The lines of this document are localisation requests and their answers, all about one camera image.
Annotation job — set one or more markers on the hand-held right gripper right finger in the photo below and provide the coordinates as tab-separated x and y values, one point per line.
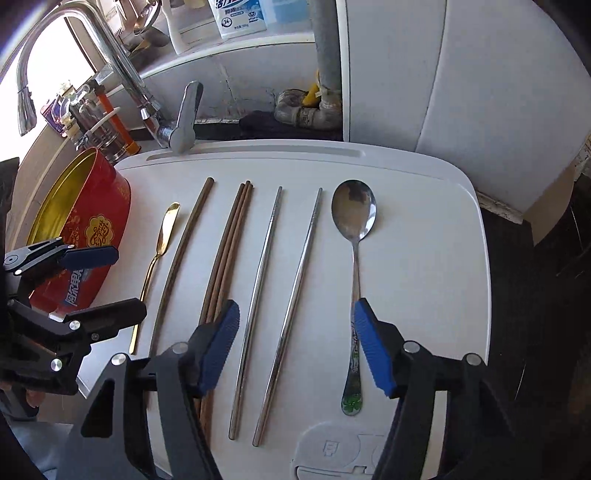
373	355

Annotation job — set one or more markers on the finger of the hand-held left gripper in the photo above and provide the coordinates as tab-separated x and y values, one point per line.
115	311
90	257

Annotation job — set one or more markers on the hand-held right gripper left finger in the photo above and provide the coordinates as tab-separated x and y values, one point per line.
220	344

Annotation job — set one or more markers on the round gold tin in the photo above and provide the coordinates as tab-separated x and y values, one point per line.
101	207

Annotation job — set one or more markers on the wooden chopstick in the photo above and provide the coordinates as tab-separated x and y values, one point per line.
235	254
221	254
228	254
184	249

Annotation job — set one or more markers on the steel chopstick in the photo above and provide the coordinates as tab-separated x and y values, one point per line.
263	258
302	258

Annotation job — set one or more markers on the white plastic board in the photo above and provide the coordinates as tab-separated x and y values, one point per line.
415	258

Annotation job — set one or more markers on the orange pipe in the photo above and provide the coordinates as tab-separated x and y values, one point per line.
118	125

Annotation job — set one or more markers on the steel canister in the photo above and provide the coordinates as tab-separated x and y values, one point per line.
94	122

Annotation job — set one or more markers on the purple packet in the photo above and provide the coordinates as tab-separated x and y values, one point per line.
55	115

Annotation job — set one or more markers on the chrome faucet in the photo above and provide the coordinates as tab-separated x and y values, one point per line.
124	74

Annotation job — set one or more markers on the grey pipe fitting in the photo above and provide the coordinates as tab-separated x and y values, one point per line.
300	115

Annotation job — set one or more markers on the white detergent bottle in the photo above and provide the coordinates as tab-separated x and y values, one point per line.
235	21

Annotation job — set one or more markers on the grey pipe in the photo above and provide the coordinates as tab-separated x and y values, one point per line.
325	46

